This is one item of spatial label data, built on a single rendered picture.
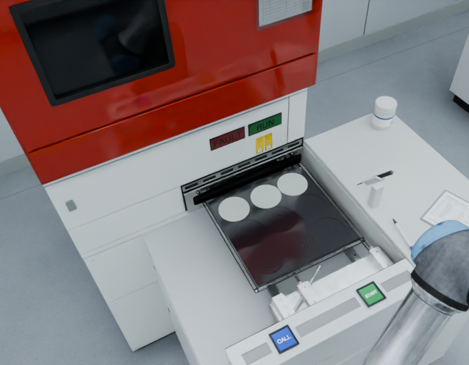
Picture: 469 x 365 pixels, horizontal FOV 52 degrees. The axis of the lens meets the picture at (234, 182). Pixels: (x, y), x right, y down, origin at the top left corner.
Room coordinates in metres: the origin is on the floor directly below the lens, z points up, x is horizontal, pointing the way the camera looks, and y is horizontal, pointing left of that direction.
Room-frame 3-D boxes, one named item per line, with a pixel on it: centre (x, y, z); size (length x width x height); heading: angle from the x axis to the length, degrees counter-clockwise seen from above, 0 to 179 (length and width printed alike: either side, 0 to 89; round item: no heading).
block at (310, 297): (0.64, -0.18, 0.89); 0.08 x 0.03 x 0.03; 23
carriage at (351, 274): (0.67, -0.25, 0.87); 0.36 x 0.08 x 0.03; 113
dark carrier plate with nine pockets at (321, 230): (0.90, -0.13, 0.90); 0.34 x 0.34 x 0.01; 23
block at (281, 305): (0.61, -0.11, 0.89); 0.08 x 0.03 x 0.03; 23
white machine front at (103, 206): (1.04, 0.13, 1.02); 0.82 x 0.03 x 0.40; 113
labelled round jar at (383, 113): (1.23, -0.52, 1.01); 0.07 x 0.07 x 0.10
